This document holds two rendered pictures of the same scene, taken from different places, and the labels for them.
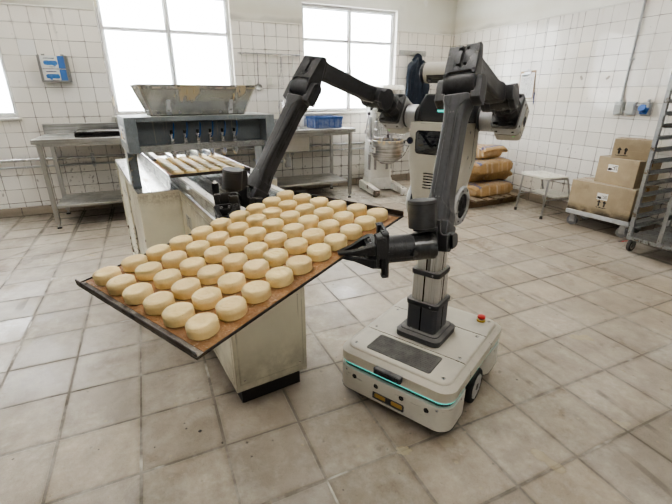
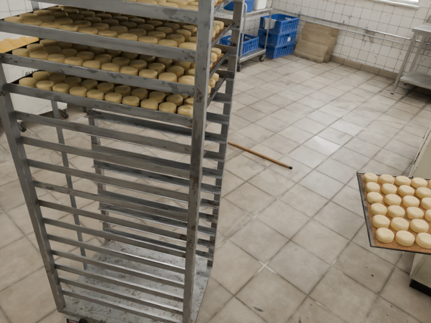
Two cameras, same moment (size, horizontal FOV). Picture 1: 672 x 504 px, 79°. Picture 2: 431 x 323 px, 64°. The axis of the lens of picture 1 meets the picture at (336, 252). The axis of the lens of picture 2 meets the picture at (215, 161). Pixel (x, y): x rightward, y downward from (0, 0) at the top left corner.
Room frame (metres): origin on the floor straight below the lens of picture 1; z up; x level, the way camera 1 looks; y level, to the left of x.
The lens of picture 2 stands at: (-0.29, -0.24, 1.67)
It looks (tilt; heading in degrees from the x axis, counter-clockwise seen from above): 34 degrees down; 63
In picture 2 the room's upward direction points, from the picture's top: 6 degrees clockwise
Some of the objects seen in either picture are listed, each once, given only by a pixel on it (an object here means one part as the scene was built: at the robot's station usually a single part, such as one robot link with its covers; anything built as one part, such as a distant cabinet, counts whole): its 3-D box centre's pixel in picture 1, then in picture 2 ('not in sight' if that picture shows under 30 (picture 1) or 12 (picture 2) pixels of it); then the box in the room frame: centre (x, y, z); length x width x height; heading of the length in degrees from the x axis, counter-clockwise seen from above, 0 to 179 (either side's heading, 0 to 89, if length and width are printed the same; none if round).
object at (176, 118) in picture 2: not in sight; (100, 102); (-0.19, 0.72, 1.23); 0.64 x 0.03 x 0.03; 142
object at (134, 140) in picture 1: (200, 148); not in sight; (2.21, 0.72, 1.01); 0.72 x 0.33 x 0.34; 121
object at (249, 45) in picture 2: not in sight; (238, 43); (2.34, 4.48, 0.29); 0.56 x 0.38 x 0.20; 32
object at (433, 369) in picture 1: (424, 336); not in sight; (1.60, -0.41, 0.24); 0.68 x 0.53 x 0.41; 142
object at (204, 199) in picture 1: (171, 173); not in sight; (2.23, 0.90, 0.87); 2.01 x 0.03 x 0.07; 31
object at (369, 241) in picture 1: (360, 256); not in sight; (0.78, -0.05, 0.96); 0.09 x 0.07 x 0.07; 98
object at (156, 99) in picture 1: (195, 100); not in sight; (2.21, 0.72, 1.25); 0.56 x 0.29 x 0.14; 121
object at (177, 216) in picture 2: not in sight; (110, 198); (-0.19, 0.72, 0.87); 0.64 x 0.03 x 0.03; 142
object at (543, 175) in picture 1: (546, 193); not in sight; (4.55, -2.39, 0.23); 0.45 x 0.45 x 0.46; 16
